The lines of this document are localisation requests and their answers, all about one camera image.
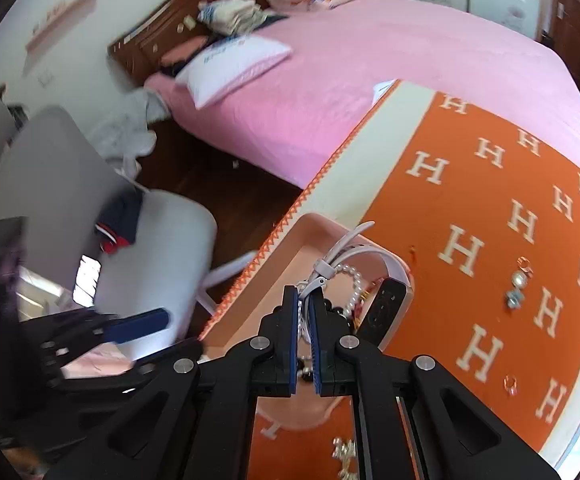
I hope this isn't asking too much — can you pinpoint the pink bed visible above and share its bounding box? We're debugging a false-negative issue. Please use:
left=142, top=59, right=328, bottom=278
left=142, top=5, right=580, bottom=191

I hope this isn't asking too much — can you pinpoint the pink rectangular box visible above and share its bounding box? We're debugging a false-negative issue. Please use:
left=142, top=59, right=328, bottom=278
left=202, top=212, right=413, bottom=433

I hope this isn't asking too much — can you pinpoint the white pearl bracelet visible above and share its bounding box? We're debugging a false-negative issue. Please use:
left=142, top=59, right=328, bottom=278
left=330, top=265, right=366, bottom=321

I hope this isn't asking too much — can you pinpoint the pink wall shelf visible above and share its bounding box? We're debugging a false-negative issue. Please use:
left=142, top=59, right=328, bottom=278
left=24, top=0, right=102, bottom=53

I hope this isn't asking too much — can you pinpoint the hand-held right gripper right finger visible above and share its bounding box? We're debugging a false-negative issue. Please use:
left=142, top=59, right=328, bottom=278
left=307, top=290, right=561, bottom=480

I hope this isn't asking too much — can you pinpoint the white plastic bag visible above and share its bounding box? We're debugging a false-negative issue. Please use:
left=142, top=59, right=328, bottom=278
left=90, top=87, right=171, bottom=161

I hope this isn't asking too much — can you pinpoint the orange letter-print blanket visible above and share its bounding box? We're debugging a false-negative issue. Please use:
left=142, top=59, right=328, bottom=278
left=202, top=79, right=580, bottom=480

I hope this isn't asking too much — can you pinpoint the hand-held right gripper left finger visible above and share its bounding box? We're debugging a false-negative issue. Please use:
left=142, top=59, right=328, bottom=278
left=42, top=284, right=302, bottom=480

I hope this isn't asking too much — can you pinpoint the stack of folded clothes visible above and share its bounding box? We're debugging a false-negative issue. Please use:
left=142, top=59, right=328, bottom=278
left=197, top=0, right=271, bottom=36

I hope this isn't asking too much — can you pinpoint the white paper sheet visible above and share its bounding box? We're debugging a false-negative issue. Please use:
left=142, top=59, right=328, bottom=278
left=372, top=80, right=396, bottom=106

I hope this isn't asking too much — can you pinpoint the dark wooden headboard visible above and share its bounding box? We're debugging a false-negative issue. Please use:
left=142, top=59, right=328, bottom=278
left=107, top=0, right=281, bottom=91

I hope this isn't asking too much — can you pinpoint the navy and red garment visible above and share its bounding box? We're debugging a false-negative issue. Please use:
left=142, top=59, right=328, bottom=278
left=95, top=190, right=143, bottom=256

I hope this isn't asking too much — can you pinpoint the white strap smart watch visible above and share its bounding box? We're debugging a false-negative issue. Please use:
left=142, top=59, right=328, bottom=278
left=297, top=220, right=413, bottom=353

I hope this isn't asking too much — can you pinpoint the white chair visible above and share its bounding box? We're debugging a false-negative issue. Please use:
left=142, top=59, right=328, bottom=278
left=0, top=105, right=261, bottom=356

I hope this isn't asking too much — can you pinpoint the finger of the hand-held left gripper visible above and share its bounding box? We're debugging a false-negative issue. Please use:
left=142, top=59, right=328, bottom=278
left=30, top=307, right=170, bottom=356
left=45, top=342, right=203, bottom=401

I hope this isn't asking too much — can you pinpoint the silver rhinestone hair comb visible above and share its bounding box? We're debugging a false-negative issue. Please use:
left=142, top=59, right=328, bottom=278
left=332, top=437, right=358, bottom=480

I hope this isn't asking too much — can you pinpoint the pink cloth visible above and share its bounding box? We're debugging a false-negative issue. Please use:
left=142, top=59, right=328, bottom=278
left=160, top=35, right=211, bottom=68

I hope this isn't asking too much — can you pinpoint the white pillow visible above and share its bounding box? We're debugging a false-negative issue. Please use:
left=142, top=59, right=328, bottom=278
left=175, top=36, right=292, bottom=109

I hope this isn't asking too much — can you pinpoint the smartphone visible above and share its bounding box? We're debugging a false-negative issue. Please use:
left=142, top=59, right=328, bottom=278
left=72, top=255, right=103, bottom=306

